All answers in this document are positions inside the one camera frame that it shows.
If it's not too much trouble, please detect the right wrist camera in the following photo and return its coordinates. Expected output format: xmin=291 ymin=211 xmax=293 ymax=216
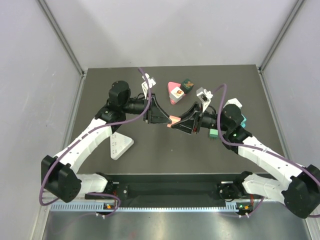
xmin=196 ymin=87 xmax=214 ymax=113

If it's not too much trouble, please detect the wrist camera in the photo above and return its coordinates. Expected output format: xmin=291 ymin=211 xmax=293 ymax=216
xmin=141 ymin=73 xmax=157 ymax=97
xmin=196 ymin=87 xmax=214 ymax=113

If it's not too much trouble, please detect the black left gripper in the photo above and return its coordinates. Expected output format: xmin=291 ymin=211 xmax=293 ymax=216
xmin=121 ymin=93 xmax=172 ymax=125

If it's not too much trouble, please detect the grey white cube adapter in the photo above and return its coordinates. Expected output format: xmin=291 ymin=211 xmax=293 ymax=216
xmin=224 ymin=98 xmax=243 ymax=109

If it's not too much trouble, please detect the pink triangular power strip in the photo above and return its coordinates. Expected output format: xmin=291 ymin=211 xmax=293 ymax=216
xmin=167 ymin=81 xmax=185 ymax=105

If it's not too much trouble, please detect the white tiger cube adapter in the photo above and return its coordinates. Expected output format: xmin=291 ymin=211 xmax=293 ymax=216
xmin=169 ymin=86 xmax=185 ymax=105

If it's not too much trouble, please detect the slotted cable duct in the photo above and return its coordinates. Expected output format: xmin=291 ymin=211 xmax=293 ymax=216
xmin=50 ymin=201 xmax=239 ymax=213

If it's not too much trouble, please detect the teal cube charger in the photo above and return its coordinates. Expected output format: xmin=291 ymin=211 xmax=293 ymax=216
xmin=240 ymin=115 xmax=247 ymax=128

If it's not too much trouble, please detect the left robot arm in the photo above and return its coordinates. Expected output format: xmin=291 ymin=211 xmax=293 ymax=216
xmin=39 ymin=75 xmax=172 ymax=206

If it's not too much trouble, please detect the salmon pink cube charger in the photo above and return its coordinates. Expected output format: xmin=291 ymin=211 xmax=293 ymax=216
xmin=167 ymin=115 xmax=181 ymax=128

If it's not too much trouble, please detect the white triangular power strip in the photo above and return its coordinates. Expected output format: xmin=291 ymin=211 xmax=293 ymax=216
xmin=110 ymin=132 xmax=134 ymax=161

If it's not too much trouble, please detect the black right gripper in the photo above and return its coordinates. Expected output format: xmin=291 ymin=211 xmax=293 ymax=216
xmin=171 ymin=102 xmax=230 ymax=135

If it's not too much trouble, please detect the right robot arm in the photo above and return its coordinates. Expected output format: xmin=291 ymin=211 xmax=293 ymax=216
xmin=170 ymin=98 xmax=320 ymax=219

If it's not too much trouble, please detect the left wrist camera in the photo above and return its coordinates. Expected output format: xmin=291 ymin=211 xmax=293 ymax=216
xmin=141 ymin=73 xmax=157 ymax=97

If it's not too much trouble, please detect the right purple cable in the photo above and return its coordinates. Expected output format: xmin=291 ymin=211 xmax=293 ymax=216
xmin=211 ymin=83 xmax=320 ymax=218

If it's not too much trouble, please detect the dark green cube adapter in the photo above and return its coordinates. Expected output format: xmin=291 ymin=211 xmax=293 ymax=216
xmin=180 ymin=78 xmax=194 ymax=95

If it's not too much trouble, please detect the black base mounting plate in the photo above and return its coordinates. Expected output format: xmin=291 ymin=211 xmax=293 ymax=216
xmin=102 ymin=173 xmax=250 ymax=208

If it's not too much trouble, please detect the mint green cube charger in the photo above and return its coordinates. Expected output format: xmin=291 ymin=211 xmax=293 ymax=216
xmin=208 ymin=128 xmax=219 ymax=139

